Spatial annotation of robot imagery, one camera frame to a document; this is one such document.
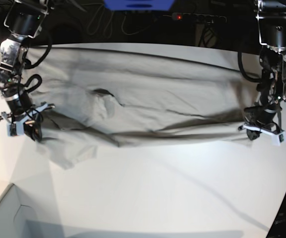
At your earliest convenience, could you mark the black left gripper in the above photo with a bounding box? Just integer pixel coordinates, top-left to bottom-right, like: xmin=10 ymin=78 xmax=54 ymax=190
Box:
xmin=244 ymin=106 xmax=264 ymax=141

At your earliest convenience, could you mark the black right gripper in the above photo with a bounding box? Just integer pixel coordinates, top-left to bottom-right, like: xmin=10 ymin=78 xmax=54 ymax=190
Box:
xmin=25 ymin=121 xmax=43 ymax=142

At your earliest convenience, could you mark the beige grey t-shirt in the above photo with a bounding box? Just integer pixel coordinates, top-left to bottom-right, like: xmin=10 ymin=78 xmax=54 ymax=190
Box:
xmin=23 ymin=48 xmax=257 ymax=169

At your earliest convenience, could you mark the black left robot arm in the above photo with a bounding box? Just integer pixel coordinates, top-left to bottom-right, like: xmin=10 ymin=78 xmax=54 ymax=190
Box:
xmin=237 ymin=0 xmax=286 ymax=145

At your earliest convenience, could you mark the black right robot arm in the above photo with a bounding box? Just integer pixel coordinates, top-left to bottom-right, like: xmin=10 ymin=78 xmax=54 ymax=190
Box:
xmin=0 ymin=0 xmax=54 ymax=142

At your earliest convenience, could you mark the white cardboard box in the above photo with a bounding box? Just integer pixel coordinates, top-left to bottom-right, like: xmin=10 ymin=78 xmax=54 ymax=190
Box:
xmin=0 ymin=183 xmax=65 ymax=238

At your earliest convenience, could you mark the black power strip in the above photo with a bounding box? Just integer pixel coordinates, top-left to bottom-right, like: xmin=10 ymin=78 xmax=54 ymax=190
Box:
xmin=171 ymin=12 xmax=227 ymax=24

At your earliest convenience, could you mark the blue plastic bin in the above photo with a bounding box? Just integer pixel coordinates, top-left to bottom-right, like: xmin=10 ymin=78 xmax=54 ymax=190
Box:
xmin=104 ymin=0 xmax=175 ymax=11

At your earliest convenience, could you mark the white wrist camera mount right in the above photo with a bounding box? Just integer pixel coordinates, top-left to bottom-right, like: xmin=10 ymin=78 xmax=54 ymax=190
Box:
xmin=0 ymin=102 xmax=56 ymax=137

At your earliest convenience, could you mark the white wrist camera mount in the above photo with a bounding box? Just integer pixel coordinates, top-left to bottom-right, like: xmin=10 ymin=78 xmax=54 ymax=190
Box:
xmin=238 ymin=122 xmax=286 ymax=146
xmin=0 ymin=102 xmax=56 ymax=137

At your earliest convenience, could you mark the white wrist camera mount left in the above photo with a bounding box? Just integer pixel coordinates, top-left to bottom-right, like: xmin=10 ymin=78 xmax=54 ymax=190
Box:
xmin=238 ymin=122 xmax=286 ymax=146

